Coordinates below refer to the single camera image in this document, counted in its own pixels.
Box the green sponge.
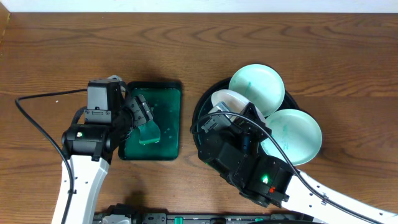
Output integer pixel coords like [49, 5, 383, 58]
[139, 120, 160, 145]

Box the white plate green stain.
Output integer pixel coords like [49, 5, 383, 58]
[211, 89, 250, 113]

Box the pale green plate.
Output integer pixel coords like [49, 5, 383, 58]
[228, 64, 285, 117]
[266, 109, 323, 166]

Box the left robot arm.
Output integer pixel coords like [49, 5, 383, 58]
[52, 95, 154, 223]

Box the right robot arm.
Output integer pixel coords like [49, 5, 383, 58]
[190, 103, 397, 223]

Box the rectangular black tray green water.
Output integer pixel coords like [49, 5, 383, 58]
[118, 82, 182, 161]

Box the round black tray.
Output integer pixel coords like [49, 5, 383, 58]
[192, 78, 300, 152]

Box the right black cable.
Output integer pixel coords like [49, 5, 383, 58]
[189, 111, 386, 224]

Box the black cable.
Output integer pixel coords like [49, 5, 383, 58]
[189, 111, 386, 224]
[14, 88, 88, 224]

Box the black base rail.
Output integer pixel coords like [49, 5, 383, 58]
[92, 203, 312, 224]

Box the left black cable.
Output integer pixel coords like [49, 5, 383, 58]
[14, 88, 88, 224]

